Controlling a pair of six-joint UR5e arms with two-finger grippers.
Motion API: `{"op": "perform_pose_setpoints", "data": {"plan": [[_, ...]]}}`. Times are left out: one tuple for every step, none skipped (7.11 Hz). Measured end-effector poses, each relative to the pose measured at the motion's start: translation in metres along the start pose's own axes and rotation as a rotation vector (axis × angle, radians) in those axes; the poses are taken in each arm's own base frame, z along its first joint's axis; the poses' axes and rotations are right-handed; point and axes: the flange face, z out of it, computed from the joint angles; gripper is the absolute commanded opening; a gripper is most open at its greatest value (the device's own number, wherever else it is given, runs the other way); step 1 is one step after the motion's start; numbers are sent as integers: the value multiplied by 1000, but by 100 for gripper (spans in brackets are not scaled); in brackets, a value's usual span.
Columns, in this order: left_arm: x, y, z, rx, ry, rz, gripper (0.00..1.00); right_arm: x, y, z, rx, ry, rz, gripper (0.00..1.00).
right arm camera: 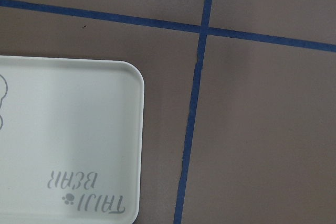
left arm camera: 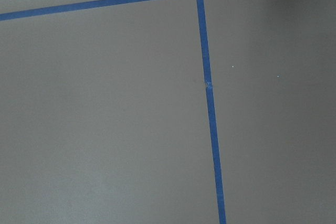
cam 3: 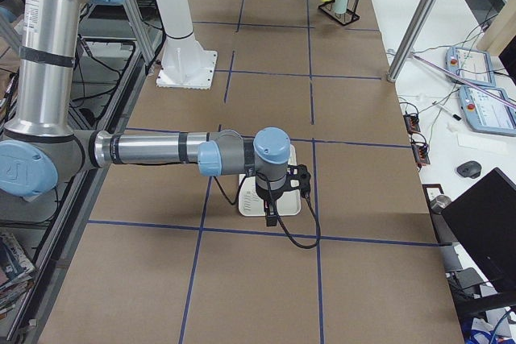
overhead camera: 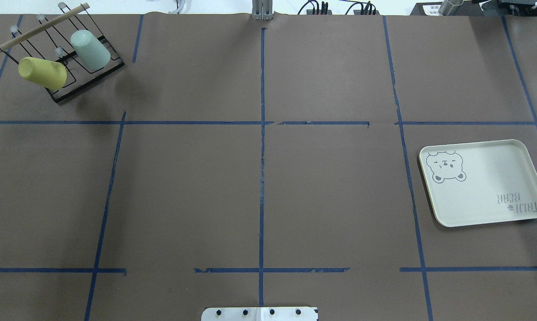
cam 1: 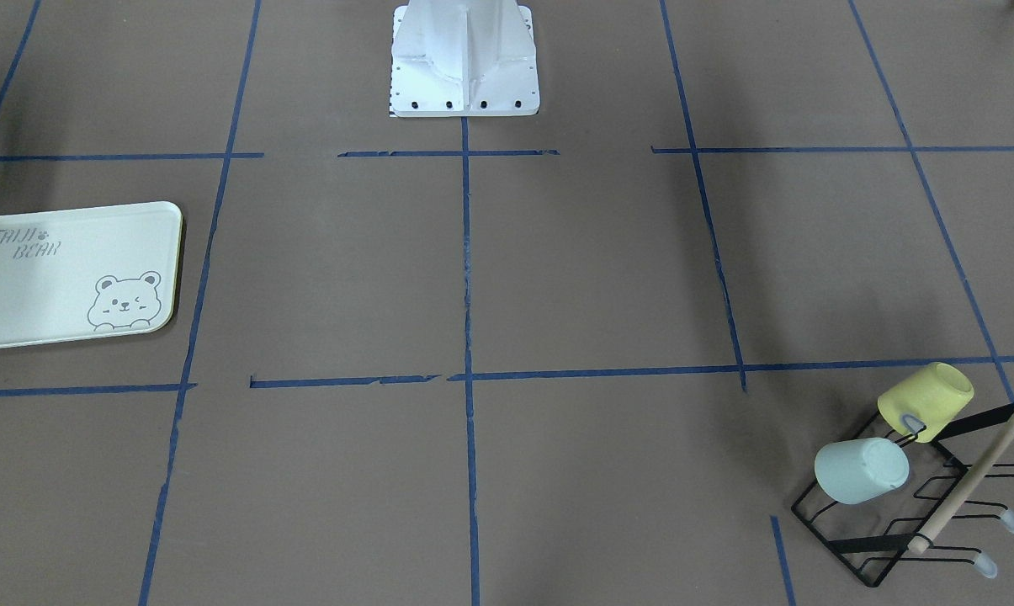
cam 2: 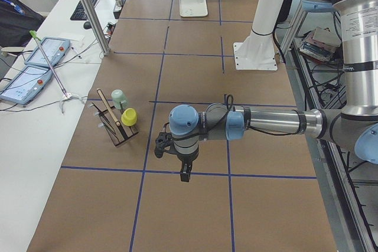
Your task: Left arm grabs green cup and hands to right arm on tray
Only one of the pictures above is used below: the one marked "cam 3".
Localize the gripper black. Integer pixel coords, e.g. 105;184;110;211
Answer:
255;177;282;226

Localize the light green cup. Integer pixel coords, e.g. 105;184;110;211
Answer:
333;0;349;15

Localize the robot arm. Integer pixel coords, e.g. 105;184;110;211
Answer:
1;0;293;226

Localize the cream bear tray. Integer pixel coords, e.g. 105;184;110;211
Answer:
238;151;301;217

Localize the silver metal cup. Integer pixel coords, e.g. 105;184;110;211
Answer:
429;194;452;214

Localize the lower orange connector board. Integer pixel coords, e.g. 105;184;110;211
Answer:
410;139;431;168

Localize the orange connector board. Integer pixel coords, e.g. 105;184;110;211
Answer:
403;113;420;135
410;139;431;168

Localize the upper orange connector board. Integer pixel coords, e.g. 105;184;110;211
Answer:
403;113;420;135

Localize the grey computer mouse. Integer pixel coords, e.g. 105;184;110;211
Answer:
456;160;482;179

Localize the black marker pen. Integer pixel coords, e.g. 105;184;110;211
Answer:
441;107;462;121

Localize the black laptop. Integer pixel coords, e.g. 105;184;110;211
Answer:
442;168;515;292

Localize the pink rod with green tip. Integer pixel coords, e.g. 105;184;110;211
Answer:
410;54;516;110

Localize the lower teach pendant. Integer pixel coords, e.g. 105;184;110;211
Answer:
459;85;515;137

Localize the teach pendant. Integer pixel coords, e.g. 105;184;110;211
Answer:
459;85;515;137
445;46;497;87

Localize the upper teach pendant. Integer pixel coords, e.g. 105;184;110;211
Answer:
445;46;497;87

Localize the stack of books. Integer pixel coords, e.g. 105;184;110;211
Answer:
1;229;35;318

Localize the white camera stand pillar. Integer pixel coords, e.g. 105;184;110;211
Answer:
156;0;218;89

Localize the aluminium frame post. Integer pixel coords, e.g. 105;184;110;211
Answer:
387;0;436;82

